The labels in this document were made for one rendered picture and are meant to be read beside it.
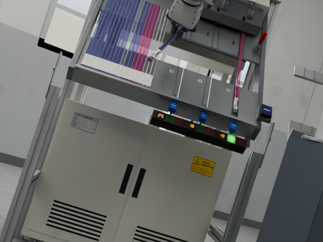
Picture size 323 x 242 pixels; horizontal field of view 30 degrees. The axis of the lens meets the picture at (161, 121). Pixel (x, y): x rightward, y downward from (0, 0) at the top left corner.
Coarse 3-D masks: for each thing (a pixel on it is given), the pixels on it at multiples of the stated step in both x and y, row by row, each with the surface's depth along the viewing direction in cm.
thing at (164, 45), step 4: (180, 28) 216; (176, 32) 213; (172, 36) 209; (176, 36) 212; (168, 40) 206; (172, 40) 208; (164, 44) 203; (168, 44) 205; (160, 48) 200; (164, 48) 203; (148, 60) 194; (152, 60) 194
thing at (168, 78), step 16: (80, 64) 208; (160, 64) 221; (160, 80) 215; (176, 80) 217; (192, 80) 220; (208, 80) 222; (176, 96) 212; (192, 96) 214; (208, 96) 216; (224, 96) 219; (240, 96) 222; (256, 96) 224; (224, 112) 213; (240, 112) 215
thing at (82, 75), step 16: (80, 80) 208; (96, 80) 207; (112, 80) 206; (128, 96) 210; (144, 96) 208; (160, 96) 207; (176, 112) 211; (192, 112) 210; (208, 112) 209; (224, 128) 213; (240, 128) 212
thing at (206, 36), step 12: (156, 0) 247; (168, 0) 250; (168, 24) 239; (204, 24) 246; (216, 24) 248; (192, 36) 238; (204, 36) 240; (216, 36) 242; (228, 36) 245; (240, 36) 247; (252, 36) 250; (216, 48) 237; (228, 48) 239; (252, 60) 238
